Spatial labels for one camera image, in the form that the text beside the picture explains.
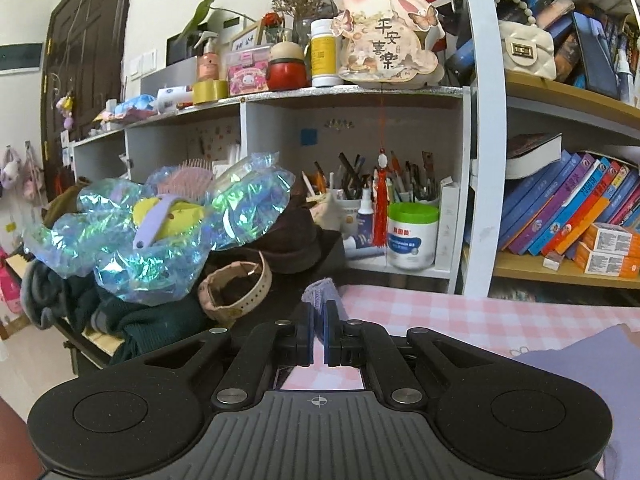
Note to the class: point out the paper rabbit decoration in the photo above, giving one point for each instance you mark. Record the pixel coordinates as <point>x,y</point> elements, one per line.
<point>385,35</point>

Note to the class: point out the wooden photo frame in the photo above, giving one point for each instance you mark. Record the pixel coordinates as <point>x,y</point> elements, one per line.
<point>247,40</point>

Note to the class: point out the white jar with green lid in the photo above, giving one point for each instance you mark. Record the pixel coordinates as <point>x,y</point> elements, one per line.
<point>412,245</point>

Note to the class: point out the pink checkered tablecloth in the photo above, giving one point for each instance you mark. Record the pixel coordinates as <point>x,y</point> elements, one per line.
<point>450,320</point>

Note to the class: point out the red tassel charm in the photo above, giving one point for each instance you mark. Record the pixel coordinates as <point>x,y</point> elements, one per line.
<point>381,210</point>

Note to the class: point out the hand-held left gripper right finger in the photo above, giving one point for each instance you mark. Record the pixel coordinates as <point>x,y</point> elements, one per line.
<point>330,322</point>

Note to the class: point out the iridescent plastic wrap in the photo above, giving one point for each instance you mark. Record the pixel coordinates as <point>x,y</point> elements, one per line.
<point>250,200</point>

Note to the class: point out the red round jar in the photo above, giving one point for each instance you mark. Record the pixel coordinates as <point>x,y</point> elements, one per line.
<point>286,72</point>

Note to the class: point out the white bookcase with wooden shelves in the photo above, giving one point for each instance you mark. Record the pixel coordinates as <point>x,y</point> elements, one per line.
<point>482,160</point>

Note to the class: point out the small white eraser box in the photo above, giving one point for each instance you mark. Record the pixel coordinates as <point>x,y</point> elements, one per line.
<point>553,260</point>

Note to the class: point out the white desk cubby shelf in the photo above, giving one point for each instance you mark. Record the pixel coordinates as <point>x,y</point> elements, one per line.
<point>245,125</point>

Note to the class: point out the pink spray bottle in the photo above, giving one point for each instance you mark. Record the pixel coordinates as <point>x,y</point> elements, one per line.
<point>208,62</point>

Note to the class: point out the pink cartoon box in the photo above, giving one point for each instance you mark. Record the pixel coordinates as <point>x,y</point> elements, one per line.
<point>247,77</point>

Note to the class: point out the green leafy plant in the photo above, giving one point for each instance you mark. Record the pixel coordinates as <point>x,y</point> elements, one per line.
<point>197,15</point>

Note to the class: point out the pile of books and magazines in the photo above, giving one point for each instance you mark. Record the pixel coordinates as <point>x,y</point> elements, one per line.
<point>555,15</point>

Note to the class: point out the row of colourful books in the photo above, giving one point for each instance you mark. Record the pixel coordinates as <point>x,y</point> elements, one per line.
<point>550,200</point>

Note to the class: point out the dark wooden door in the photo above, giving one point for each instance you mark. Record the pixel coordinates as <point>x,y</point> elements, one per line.
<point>85,35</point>

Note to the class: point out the cluster of pens in holders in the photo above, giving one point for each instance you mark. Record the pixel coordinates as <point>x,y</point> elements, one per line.
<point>350,180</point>

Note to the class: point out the yellow tape roll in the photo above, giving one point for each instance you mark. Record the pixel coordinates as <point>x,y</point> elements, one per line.
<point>210,92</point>

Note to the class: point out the blue packet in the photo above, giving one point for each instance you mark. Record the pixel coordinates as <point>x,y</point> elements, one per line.
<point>135,105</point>

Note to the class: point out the dark green wall picture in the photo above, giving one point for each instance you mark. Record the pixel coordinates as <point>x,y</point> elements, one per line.
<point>20,57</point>

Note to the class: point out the small white spray bottle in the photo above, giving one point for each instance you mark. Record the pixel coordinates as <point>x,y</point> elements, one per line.
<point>365,220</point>

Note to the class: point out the blue sticky note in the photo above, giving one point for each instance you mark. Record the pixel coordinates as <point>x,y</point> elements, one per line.
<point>309,137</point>

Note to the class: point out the white bottle with yellow label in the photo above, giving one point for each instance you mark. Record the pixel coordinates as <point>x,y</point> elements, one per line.
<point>325,55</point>

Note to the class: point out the pink hairbrush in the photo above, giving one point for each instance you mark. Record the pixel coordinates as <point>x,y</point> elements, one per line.
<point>187,177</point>

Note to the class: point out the pile of dark clothes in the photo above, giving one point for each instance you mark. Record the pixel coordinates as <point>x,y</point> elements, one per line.
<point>150,320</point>

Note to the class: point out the white light switch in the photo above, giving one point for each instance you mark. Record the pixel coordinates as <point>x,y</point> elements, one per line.
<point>145,62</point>

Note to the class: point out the thick black book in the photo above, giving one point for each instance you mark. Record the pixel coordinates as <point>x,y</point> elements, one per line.
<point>530,157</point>

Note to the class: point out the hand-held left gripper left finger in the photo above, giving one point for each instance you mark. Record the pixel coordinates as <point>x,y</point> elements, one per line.
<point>308,320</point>

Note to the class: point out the white tube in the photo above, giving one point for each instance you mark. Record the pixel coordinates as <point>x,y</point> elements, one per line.
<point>172,99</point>

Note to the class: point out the tall white box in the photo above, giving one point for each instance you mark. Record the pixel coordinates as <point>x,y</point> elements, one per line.
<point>447,225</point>

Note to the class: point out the pink bag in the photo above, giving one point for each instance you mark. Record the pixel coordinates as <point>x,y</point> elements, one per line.
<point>10,285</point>

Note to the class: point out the purple fleece garment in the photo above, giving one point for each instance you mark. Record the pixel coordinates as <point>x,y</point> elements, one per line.
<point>575,370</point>

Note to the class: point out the grey box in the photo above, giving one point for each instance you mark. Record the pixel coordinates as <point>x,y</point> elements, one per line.
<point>165,77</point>

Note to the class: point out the white quilted purse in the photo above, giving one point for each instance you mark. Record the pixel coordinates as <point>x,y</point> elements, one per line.
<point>530,50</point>

